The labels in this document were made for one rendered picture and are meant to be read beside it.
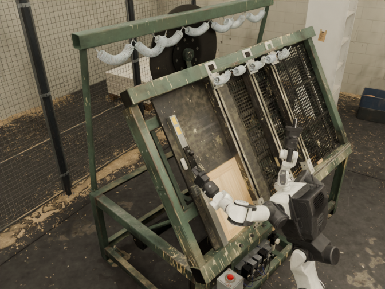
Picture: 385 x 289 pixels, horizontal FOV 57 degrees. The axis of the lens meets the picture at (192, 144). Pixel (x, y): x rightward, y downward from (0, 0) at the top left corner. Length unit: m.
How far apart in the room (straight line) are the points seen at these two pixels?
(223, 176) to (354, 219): 2.18
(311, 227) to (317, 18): 4.28
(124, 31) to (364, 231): 3.13
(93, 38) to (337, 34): 4.25
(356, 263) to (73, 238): 2.83
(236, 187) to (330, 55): 3.84
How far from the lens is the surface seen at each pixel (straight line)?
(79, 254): 3.89
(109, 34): 2.56
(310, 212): 2.19
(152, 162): 2.19
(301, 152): 3.23
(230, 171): 2.61
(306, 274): 2.58
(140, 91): 2.17
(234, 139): 2.60
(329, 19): 6.00
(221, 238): 2.50
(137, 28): 2.69
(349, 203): 4.59
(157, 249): 2.72
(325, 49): 6.09
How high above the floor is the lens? 2.72
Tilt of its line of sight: 30 degrees down
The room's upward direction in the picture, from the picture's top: 1 degrees counter-clockwise
